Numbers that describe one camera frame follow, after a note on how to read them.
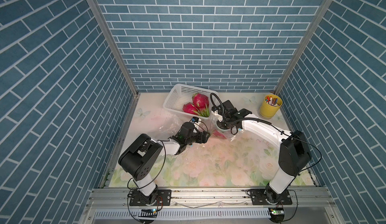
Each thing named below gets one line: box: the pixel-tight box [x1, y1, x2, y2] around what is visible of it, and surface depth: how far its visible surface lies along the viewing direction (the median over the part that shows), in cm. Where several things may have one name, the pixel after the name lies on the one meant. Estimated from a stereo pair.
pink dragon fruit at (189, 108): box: [182, 102, 200, 116], surface depth 101 cm
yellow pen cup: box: [259, 93, 283, 119], surface depth 101 cm
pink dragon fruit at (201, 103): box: [191, 92, 211, 118], surface depth 99 cm
